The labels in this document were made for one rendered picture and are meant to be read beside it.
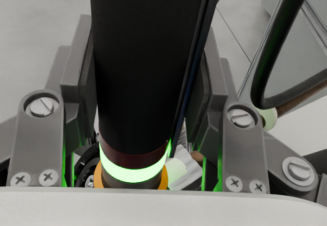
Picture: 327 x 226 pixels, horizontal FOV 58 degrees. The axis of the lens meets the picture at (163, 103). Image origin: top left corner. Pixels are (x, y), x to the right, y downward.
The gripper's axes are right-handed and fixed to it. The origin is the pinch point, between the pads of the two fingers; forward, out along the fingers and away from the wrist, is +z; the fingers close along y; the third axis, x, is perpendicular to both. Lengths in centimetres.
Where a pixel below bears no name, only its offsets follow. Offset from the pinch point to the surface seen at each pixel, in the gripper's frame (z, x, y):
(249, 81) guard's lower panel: 121, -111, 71
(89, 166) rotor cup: 11.9, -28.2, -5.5
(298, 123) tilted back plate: 23.3, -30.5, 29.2
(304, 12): 103, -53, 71
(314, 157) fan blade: 6.8, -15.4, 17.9
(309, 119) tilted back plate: 23.2, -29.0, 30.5
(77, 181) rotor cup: 10.6, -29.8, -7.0
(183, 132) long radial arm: 24.1, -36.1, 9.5
